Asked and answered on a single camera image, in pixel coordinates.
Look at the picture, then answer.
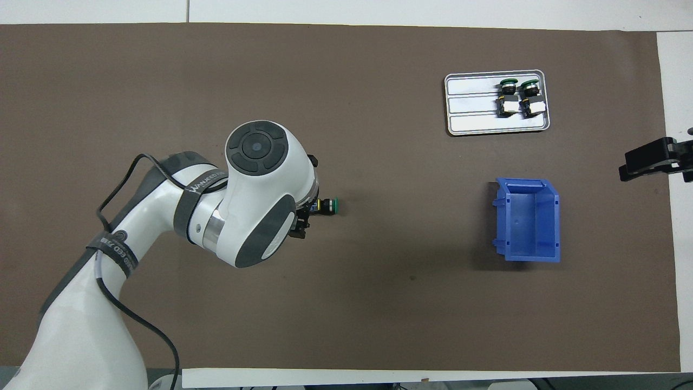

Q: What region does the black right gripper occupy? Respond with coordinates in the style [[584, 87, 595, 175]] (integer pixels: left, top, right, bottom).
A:
[[619, 137, 693, 183]]

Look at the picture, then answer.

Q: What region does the green push button white label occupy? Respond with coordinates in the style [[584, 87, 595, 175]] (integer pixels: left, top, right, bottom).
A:
[[497, 79, 519, 118], [520, 79, 545, 118]]

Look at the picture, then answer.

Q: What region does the large brown table mat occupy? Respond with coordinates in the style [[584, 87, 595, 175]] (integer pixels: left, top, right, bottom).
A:
[[0, 23, 681, 373]]

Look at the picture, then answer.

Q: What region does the blue plastic storage bin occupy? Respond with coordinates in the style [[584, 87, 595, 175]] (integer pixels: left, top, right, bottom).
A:
[[492, 178, 561, 263]]

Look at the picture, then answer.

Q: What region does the silver metal tray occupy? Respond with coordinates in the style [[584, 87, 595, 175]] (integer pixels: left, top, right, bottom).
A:
[[444, 69, 551, 137]]

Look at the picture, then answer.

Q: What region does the black velcro strap left arm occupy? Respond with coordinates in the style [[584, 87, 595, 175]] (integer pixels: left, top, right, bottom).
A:
[[173, 169, 228, 244], [84, 232, 139, 278]]

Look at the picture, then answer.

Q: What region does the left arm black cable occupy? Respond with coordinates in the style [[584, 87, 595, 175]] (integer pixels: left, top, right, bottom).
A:
[[96, 153, 228, 390]]

